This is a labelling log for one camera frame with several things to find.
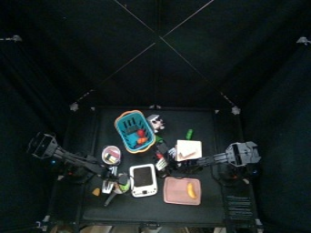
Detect yellow toy banana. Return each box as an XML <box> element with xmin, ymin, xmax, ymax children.
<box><xmin>185</xmin><ymin>182</ymin><xmax>197</xmax><ymax>200</ymax></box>

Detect silver toy pot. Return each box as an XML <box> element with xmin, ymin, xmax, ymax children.
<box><xmin>101</xmin><ymin>179</ymin><xmax>119</xmax><ymax>208</ymax></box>

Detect teal basket with orange rim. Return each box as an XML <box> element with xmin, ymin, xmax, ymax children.
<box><xmin>113</xmin><ymin>109</ymin><xmax>157</xmax><ymax>154</ymax></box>

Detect white toy tablet black screen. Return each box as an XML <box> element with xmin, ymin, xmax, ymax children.
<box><xmin>128</xmin><ymin>163</ymin><xmax>159</xmax><ymax>198</ymax></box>

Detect pink tray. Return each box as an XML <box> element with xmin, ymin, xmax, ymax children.
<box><xmin>163</xmin><ymin>177</ymin><xmax>203</xmax><ymax>206</ymax></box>

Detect green and white toy cup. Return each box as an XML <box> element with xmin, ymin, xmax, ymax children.
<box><xmin>115</xmin><ymin>180</ymin><xmax>131</xmax><ymax>195</ymax></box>

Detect pink bowl with toys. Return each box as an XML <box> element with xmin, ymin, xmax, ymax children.
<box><xmin>101</xmin><ymin>145</ymin><xmax>123</xmax><ymax>166</ymax></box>

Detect white striped toy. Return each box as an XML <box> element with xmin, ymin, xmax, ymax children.
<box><xmin>155</xmin><ymin>157</ymin><xmax>169</xmax><ymax>171</ymax></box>

